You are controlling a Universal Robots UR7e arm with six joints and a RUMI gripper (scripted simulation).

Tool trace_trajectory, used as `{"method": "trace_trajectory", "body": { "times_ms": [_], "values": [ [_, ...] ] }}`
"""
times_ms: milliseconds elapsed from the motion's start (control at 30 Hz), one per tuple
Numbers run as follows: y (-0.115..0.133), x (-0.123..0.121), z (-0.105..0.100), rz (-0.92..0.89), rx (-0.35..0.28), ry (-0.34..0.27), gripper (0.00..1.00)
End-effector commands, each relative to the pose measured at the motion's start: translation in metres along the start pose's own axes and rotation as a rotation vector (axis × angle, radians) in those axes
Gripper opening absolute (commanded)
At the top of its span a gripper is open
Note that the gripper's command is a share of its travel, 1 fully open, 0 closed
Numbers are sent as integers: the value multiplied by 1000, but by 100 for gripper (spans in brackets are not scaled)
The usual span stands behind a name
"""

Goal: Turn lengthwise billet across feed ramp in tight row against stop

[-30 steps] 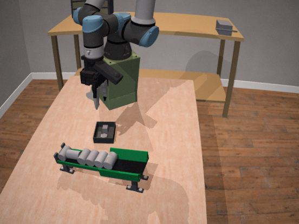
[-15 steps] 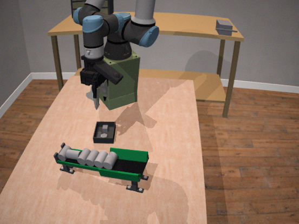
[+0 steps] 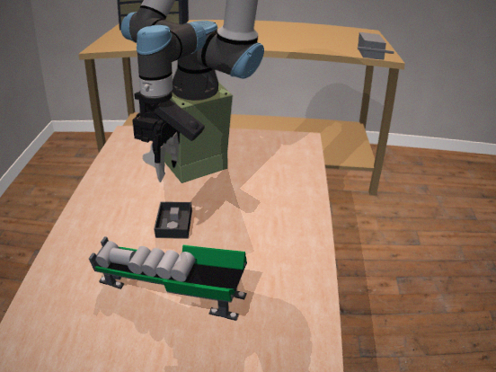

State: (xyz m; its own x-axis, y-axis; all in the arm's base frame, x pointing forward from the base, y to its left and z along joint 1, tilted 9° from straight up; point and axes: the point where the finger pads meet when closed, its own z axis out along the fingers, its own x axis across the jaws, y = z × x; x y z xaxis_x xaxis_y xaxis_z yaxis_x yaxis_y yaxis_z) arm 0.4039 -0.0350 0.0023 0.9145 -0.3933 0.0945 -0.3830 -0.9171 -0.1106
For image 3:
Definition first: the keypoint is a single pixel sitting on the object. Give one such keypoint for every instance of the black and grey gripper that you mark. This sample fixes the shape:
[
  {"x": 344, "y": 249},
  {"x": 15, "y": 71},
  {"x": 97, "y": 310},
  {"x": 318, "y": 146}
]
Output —
[{"x": 150, "y": 127}]

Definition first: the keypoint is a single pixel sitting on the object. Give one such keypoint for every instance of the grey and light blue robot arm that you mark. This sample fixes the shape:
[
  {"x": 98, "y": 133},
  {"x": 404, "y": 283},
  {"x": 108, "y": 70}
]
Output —
[{"x": 235, "y": 51}]

